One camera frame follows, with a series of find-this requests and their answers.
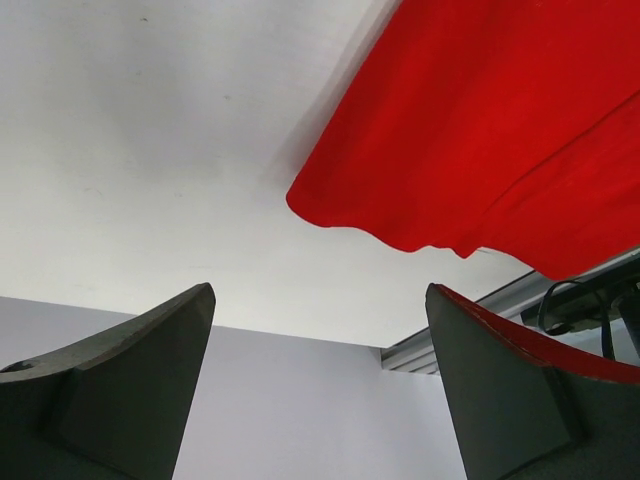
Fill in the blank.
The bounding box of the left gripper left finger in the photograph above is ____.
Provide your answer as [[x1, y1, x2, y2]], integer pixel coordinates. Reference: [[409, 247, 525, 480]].
[[1, 283, 216, 479]]

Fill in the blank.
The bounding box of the red t shirt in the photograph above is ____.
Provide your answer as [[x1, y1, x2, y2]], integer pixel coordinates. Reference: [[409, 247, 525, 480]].
[[286, 1, 639, 280]]

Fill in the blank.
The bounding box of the aluminium table rail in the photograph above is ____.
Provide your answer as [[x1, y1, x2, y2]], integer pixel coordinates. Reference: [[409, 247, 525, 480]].
[[380, 249, 639, 375]]

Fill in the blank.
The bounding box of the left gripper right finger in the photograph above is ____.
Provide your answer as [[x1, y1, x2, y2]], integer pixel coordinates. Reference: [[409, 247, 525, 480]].
[[432, 284, 639, 479]]

